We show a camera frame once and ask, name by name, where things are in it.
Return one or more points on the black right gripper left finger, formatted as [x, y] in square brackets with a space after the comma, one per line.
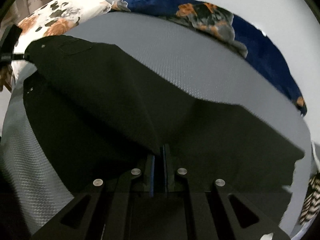
[105, 211]

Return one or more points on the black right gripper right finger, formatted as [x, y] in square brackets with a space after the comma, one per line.
[209, 205]

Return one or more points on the black pants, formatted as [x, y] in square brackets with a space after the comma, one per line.
[97, 113]

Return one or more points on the person's left hand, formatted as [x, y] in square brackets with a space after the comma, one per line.
[5, 78]

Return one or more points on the white floral pillow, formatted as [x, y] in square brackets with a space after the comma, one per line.
[56, 18]

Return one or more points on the grey mesh mattress pad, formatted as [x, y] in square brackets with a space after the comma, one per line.
[32, 193]

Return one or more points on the black white striped cloth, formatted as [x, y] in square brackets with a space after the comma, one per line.
[311, 203]

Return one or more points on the navy floral blanket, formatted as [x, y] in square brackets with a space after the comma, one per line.
[230, 29]

